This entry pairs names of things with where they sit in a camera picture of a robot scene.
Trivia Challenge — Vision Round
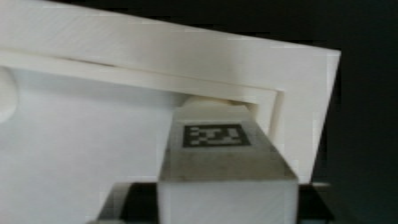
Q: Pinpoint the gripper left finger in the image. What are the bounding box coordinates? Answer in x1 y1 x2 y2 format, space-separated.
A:
86 182 159 224

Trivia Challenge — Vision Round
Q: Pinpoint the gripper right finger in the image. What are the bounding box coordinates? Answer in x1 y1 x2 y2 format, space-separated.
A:
296 184 333 224

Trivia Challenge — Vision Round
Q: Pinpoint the white leg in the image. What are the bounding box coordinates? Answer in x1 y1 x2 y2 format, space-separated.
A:
156 97 298 224

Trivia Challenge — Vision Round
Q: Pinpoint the white square tabletop part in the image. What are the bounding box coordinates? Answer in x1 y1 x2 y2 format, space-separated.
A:
0 49 287 224

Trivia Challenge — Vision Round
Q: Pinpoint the white right fence rail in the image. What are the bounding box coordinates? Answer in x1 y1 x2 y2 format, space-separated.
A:
0 0 340 182

